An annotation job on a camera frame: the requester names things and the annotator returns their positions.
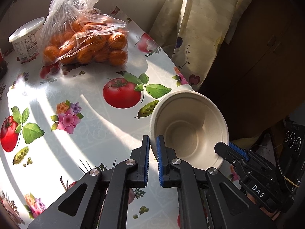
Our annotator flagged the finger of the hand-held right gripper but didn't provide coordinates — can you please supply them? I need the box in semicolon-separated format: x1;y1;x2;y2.
228;142;251;162
214;142;251;171

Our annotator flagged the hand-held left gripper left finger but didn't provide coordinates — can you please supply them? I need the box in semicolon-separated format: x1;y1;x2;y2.
27;135;151;229

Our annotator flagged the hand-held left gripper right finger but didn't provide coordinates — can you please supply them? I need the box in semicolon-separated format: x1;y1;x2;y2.
156;135;278;229

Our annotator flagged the beige paper bowl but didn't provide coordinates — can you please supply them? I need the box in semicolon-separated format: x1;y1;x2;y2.
149;91;229;171

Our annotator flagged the person's right hand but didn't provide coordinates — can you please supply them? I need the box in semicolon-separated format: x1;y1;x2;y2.
246;193;282;221

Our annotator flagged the tomato printed tablecloth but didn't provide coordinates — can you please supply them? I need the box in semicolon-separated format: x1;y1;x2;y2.
0;5;198;229

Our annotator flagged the dark wooden cabinet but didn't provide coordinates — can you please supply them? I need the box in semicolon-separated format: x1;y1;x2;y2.
198;0;305;140

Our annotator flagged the beige patterned curtain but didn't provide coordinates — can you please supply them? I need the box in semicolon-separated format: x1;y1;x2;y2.
149;0;259;91

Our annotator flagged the pile of oranges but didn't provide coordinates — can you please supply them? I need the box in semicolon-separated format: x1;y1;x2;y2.
43;17;128;67

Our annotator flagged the white plastic tub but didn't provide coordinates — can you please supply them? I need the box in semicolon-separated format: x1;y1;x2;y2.
8;17;46;62

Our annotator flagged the clear plastic bag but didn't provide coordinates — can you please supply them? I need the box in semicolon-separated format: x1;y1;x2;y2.
39;0;129;68

